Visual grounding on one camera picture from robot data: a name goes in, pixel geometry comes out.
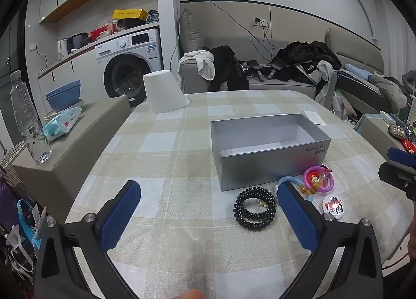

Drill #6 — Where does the white round pin badge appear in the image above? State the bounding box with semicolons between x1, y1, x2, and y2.
322;195;344;218

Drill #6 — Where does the light blue bangle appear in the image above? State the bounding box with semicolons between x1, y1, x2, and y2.
274;176;314;205

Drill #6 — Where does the black bead bracelet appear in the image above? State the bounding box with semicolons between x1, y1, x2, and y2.
232;186;278;231

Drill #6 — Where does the purple bangle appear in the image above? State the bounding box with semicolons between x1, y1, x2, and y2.
302;166;334;194

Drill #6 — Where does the cluttered side table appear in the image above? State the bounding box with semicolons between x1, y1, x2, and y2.
354;114;405;160

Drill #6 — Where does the beige side bench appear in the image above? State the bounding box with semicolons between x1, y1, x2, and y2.
12;97;131;223

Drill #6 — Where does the grey cardboard box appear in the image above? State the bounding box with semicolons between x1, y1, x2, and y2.
211;113;332;191

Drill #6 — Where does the white paper slip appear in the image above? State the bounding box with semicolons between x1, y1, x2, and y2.
303;111;327;126

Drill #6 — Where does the wet wipes pack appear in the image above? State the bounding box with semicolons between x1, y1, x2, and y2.
43;107;82;142

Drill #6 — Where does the blue plastic basin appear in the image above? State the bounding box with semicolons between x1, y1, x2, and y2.
46;80;81;112

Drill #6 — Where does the pile of dark jackets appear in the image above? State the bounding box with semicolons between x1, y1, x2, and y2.
269;41;342;85

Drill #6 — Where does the white paper roll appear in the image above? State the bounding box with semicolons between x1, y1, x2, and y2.
143;70;190;114

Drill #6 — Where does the clear water bottle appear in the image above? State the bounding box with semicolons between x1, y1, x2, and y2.
11;69;52;165

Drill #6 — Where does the black garment on sofa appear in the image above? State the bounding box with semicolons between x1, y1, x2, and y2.
208;45;250;92

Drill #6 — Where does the white washing machine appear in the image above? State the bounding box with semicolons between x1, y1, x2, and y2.
95;28;163;108

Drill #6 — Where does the grey sofa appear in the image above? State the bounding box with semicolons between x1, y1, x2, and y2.
178;38;337;104

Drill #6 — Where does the white garment on sofa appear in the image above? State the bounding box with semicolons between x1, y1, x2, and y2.
178;50;215;81

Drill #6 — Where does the white kettle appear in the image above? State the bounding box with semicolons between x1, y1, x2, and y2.
56;38;69;60

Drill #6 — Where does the grey pillow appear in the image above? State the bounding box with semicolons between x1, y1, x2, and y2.
180;8;204;53

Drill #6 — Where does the yellow box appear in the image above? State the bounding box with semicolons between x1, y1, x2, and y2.
112;9;149;21

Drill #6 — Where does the wall power outlet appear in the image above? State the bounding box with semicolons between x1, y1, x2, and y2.
252;17;269;28

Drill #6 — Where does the blue cable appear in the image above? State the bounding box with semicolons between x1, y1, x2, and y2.
168;0;281;72

